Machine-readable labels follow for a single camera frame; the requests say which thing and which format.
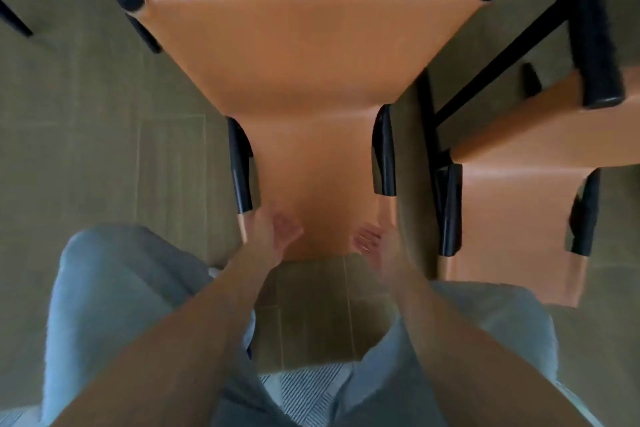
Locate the person's right hand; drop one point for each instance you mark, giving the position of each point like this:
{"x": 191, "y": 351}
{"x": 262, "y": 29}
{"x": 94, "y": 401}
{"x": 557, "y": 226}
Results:
{"x": 385, "y": 251}

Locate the person's left hand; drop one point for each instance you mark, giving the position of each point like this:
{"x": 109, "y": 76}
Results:
{"x": 270, "y": 236}

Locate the person's right forearm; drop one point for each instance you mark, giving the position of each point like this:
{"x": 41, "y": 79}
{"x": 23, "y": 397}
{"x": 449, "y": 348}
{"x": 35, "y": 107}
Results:
{"x": 460, "y": 356}

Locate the person's left forearm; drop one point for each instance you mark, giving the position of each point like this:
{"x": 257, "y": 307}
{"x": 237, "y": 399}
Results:
{"x": 190, "y": 341}

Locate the person's grey trousers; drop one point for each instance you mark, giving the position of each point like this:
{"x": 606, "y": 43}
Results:
{"x": 110, "y": 281}

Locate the grey patterned rug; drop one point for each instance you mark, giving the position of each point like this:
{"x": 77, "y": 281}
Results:
{"x": 305, "y": 396}

